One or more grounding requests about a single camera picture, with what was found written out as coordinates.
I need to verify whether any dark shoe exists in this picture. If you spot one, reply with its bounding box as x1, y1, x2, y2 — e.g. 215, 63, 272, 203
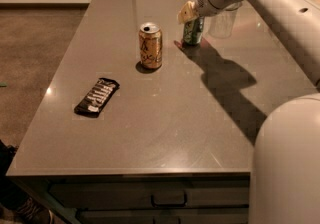
15, 198, 54, 224

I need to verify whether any grey upper drawer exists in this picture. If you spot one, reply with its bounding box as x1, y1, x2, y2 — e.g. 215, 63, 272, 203
48, 178, 251, 210

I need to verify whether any black drawer handle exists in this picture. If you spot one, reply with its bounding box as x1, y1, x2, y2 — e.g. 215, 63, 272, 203
151, 192, 187, 208

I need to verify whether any grey drawer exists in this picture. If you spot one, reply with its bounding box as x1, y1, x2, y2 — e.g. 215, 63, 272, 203
77, 208, 248, 224
48, 178, 251, 210

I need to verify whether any grey lower drawer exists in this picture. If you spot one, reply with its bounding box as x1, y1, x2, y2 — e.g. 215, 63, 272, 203
77, 208, 248, 224

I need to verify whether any green soda can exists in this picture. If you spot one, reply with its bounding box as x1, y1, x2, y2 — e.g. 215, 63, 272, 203
183, 17, 204, 45

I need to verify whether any black snack bar wrapper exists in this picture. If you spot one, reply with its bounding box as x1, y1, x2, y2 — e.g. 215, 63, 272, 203
74, 78, 120, 118

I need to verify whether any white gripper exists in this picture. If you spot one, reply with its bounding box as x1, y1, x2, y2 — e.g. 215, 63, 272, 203
177, 0, 234, 24

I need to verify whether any orange soda can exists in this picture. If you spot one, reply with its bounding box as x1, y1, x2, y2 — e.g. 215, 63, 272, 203
139, 22, 162, 69

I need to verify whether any clear cup with napkins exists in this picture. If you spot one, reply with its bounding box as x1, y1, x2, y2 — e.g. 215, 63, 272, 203
208, 3, 242, 38

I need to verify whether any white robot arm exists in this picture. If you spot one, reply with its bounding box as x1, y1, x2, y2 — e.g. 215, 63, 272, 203
178, 0, 320, 224

